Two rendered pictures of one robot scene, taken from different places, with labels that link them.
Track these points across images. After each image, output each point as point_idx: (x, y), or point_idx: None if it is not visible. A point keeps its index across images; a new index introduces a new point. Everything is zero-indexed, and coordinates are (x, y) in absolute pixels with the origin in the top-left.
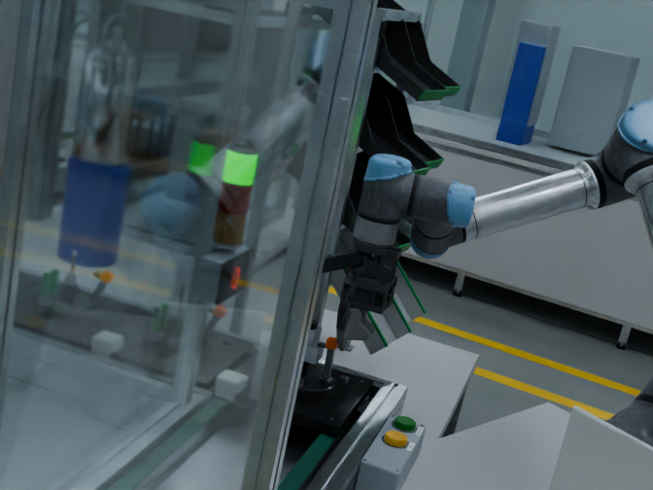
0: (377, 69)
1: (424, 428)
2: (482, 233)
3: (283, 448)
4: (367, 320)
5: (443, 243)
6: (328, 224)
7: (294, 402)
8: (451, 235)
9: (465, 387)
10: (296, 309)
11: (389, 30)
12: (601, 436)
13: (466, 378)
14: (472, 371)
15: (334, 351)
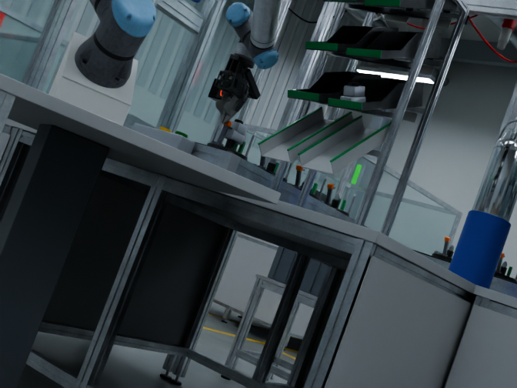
0: (355, 6)
1: (178, 135)
2: (251, 32)
3: (54, 13)
4: (228, 102)
5: (247, 47)
6: None
7: (60, 2)
8: (248, 41)
9: (315, 221)
10: None
11: None
12: None
13: (316, 212)
14: (345, 227)
15: (225, 127)
